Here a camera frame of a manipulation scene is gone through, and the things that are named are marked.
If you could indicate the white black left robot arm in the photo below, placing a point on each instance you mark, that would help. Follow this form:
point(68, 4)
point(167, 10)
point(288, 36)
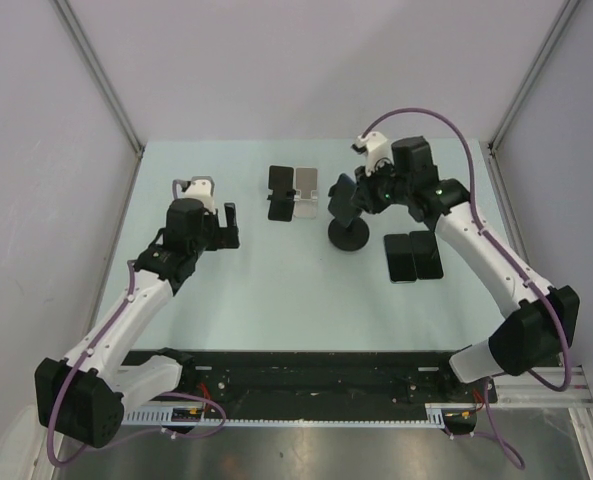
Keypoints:
point(86, 395)

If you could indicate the white folding phone stand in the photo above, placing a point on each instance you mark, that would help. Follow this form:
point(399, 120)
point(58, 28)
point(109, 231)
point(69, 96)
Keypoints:
point(306, 193)

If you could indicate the aluminium corner frame post right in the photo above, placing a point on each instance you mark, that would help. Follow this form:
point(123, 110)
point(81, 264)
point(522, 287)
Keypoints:
point(539, 62)

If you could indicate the dark phone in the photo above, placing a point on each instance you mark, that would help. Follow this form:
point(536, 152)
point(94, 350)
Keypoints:
point(399, 256)

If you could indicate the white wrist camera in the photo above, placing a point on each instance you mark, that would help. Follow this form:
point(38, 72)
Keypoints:
point(375, 148)
point(198, 187)

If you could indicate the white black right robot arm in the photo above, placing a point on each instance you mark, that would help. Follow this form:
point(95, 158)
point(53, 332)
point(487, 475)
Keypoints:
point(539, 319)

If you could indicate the blue phone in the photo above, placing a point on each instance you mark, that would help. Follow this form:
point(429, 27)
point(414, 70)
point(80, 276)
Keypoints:
point(340, 204)

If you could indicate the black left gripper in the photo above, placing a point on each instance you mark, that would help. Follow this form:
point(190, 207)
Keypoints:
point(224, 237)

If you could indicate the aluminium corner frame post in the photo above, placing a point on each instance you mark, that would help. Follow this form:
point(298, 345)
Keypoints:
point(539, 62)
point(81, 42)

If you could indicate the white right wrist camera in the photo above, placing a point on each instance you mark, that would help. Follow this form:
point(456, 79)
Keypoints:
point(375, 148)

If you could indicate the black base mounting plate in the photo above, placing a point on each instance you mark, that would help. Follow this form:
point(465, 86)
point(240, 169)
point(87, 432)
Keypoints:
point(345, 387)

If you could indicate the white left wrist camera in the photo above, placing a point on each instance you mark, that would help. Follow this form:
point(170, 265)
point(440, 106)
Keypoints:
point(198, 187)

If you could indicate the black folding phone stand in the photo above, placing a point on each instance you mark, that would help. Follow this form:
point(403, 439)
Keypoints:
point(282, 193)

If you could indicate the black round-base phone stand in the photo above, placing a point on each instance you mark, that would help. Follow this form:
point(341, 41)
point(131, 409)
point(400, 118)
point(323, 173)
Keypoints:
point(352, 238)

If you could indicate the aluminium corner frame post left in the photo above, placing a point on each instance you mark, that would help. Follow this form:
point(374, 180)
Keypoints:
point(81, 42)

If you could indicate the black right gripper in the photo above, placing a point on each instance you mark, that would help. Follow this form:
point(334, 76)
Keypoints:
point(365, 193)

